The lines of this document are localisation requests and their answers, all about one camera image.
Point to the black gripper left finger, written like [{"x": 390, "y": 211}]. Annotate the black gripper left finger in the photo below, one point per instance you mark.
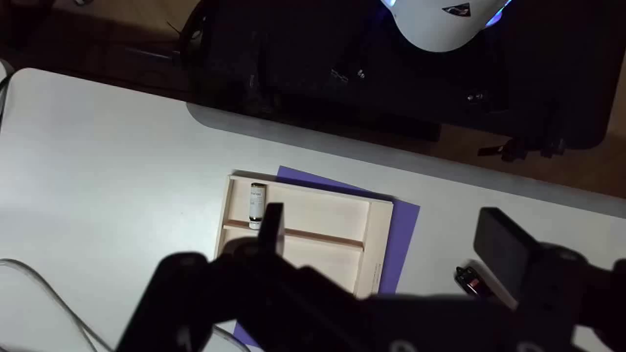
[{"x": 271, "y": 227}]

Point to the light wooden tray frame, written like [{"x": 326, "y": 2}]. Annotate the light wooden tray frame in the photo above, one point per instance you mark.
[{"x": 326, "y": 221}]

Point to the purple paper sheet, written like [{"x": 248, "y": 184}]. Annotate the purple paper sheet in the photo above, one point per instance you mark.
[{"x": 402, "y": 240}]

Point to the small white marker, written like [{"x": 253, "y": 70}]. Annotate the small white marker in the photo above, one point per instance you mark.
[{"x": 257, "y": 201}]

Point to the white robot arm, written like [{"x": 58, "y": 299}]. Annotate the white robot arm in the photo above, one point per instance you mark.
[{"x": 443, "y": 21}]

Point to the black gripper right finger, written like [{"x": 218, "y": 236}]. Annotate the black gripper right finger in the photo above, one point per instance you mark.
[{"x": 506, "y": 250}]

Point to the black stapler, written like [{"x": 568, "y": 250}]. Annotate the black stapler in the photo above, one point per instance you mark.
[{"x": 480, "y": 279}]

